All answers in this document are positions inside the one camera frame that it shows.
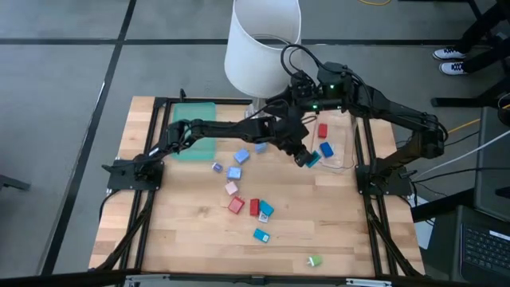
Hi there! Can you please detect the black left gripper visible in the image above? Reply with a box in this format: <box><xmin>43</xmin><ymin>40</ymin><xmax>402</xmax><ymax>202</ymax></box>
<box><xmin>272</xmin><ymin>113</ymin><xmax>318</xmax><ymax>168</ymax></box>

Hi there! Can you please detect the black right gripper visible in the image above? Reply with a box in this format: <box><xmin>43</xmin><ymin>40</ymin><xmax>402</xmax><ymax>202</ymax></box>
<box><xmin>265</xmin><ymin>90</ymin><xmax>346</xmax><ymax>120</ymax></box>

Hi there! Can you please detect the red wall charger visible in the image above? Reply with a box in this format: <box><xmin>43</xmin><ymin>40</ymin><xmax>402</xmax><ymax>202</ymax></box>
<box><xmin>226</xmin><ymin>195</ymin><xmax>246</xmax><ymax>215</ymax></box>

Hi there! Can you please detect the clear plastic bin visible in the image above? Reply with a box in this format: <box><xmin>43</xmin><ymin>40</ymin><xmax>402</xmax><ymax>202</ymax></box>
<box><xmin>308</xmin><ymin>107</ymin><xmax>359</xmax><ymax>171</ymax></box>

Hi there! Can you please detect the silver table lamp white shade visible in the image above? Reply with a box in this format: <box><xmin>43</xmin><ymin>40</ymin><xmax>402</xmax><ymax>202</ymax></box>
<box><xmin>223</xmin><ymin>0</ymin><xmax>303</xmax><ymax>120</ymax></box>

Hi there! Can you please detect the translucent green plastic bin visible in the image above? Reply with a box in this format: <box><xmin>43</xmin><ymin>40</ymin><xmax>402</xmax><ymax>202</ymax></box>
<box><xmin>168</xmin><ymin>101</ymin><xmax>218</xmax><ymax>162</ymax></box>

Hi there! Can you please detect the white sheet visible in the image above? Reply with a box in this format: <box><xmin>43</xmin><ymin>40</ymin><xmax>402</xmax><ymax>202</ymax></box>
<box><xmin>412</xmin><ymin>195</ymin><xmax>434</xmax><ymax>250</ymax></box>

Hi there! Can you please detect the black side table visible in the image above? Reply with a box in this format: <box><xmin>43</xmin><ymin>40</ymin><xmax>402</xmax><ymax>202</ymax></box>
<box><xmin>410</xmin><ymin>187</ymin><xmax>510</xmax><ymax>287</ymax></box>

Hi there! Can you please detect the person's white shoe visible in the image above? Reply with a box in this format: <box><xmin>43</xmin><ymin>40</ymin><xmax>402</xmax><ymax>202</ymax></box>
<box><xmin>432</xmin><ymin>46</ymin><xmax>467</xmax><ymax>61</ymax></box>
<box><xmin>438</xmin><ymin>61</ymin><xmax>467</xmax><ymax>77</ymax></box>

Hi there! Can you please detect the grey computer box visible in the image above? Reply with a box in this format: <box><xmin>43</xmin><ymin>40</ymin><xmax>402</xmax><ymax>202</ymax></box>
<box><xmin>473</xmin><ymin>105</ymin><xmax>510</xmax><ymax>222</ymax></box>

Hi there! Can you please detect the black laptop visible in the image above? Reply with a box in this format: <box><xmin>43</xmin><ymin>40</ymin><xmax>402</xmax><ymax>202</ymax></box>
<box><xmin>457</xmin><ymin>222</ymin><xmax>510</xmax><ymax>284</ymax></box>

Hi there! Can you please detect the person's leg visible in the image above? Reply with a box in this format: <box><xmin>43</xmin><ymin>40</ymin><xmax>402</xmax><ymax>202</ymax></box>
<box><xmin>453</xmin><ymin>0</ymin><xmax>510</xmax><ymax>55</ymax></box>
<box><xmin>461</xmin><ymin>35</ymin><xmax>510</xmax><ymax>75</ymax></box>

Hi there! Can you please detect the black crossbar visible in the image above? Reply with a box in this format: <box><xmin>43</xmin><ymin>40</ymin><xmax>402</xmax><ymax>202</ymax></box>
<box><xmin>0</xmin><ymin>269</ymin><xmax>510</xmax><ymax>287</ymax></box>

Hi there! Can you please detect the grey stand foot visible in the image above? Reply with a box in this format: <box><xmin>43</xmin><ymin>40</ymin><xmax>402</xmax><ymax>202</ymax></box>
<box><xmin>0</xmin><ymin>174</ymin><xmax>32</xmax><ymax>192</ymax></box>

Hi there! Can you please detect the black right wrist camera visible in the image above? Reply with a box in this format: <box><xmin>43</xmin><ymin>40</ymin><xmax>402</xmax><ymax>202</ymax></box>
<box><xmin>289</xmin><ymin>73</ymin><xmax>320</xmax><ymax>100</ymax></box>

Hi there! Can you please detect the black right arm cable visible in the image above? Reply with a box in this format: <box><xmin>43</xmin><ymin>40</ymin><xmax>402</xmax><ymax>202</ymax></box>
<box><xmin>280</xmin><ymin>42</ymin><xmax>324</xmax><ymax>81</ymax></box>

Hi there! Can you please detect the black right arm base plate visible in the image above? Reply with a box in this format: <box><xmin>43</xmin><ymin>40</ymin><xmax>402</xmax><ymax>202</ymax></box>
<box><xmin>355</xmin><ymin>163</ymin><xmax>414</xmax><ymax>197</ymax></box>

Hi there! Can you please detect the black aluminium table frame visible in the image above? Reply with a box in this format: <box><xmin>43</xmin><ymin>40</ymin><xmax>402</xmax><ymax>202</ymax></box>
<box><xmin>89</xmin><ymin>88</ymin><xmax>426</xmax><ymax>280</ymax></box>

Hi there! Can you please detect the silver bracket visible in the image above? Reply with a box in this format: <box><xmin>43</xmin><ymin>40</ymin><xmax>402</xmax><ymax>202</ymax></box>
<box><xmin>345</xmin><ymin>277</ymin><xmax>394</xmax><ymax>287</ymax></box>
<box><xmin>123</xmin><ymin>273</ymin><xmax>172</xmax><ymax>287</ymax></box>

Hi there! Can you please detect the black power cable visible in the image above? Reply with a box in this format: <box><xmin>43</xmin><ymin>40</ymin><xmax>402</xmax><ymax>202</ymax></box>
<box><xmin>410</xmin><ymin>166</ymin><xmax>510</xmax><ymax>184</ymax></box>

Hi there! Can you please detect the thin black cable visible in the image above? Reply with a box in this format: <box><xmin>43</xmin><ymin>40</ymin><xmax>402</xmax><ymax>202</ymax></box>
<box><xmin>445</xmin><ymin>130</ymin><xmax>481</xmax><ymax>147</ymax></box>

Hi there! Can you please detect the yellow extension cord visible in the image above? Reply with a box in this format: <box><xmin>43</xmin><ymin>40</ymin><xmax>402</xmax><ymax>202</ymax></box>
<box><xmin>445</xmin><ymin>104</ymin><xmax>510</xmax><ymax>136</ymax></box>

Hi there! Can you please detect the white cable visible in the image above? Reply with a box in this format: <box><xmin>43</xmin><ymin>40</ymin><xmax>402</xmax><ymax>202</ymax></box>
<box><xmin>412</xmin><ymin>129</ymin><xmax>510</xmax><ymax>180</ymax></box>

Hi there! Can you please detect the black desk leg frame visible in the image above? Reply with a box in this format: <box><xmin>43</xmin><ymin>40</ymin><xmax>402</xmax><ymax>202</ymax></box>
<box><xmin>430</xmin><ymin>0</ymin><xmax>510</xmax><ymax>108</ymax></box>

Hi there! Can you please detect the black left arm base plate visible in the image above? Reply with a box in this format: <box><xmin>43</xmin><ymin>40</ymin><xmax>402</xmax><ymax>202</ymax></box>
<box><xmin>101</xmin><ymin>159</ymin><xmax>165</xmax><ymax>191</ymax></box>

